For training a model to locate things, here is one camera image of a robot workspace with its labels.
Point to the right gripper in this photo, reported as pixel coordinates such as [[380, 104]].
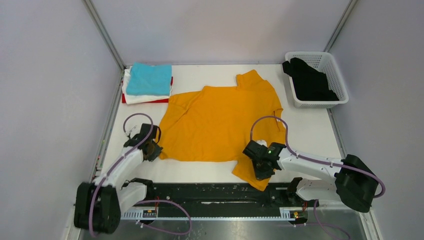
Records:
[[261, 175]]

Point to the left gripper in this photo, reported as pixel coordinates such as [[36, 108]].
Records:
[[157, 151]]

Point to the yellow t-shirt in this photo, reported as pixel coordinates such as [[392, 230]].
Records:
[[216, 123]]

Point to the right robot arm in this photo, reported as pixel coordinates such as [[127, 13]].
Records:
[[347, 180]]

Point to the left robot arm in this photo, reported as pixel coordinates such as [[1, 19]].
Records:
[[99, 204]]

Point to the folded turquoise t-shirt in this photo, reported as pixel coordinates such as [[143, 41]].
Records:
[[152, 80]]

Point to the folded white t-shirt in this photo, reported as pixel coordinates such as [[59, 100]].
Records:
[[127, 75]]

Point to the black t-shirt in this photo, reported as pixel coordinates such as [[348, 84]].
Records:
[[309, 84]]

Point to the white plastic basket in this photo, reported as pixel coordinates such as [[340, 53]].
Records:
[[325, 63]]

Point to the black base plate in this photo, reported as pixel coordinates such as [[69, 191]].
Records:
[[186, 196]]

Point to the white cable duct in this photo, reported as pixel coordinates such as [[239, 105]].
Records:
[[219, 214]]

